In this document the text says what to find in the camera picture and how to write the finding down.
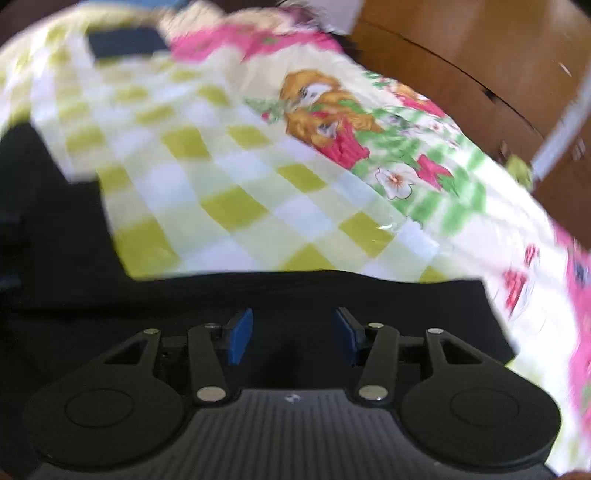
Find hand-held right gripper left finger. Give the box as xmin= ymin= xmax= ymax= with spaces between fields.
xmin=104 ymin=308 xmax=254 ymax=402

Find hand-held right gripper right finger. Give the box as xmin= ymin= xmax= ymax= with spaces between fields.
xmin=335 ymin=307 xmax=486 ymax=401

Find black pants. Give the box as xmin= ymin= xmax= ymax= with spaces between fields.
xmin=0 ymin=122 xmax=515 ymax=480

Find printed checkered blanket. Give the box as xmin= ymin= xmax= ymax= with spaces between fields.
xmin=0 ymin=0 xmax=591 ymax=476

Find green cloth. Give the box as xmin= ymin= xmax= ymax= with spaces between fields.
xmin=505 ymin=154 xmax=536 ymax=190

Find wooden wardrobe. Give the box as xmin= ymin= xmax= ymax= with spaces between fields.
xmin=351 ymin=0 xmax=591 ymax=232

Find dark navy folded cloth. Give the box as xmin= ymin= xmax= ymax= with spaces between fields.
xmin=88 ymin=28 xmax=169 ymax=61

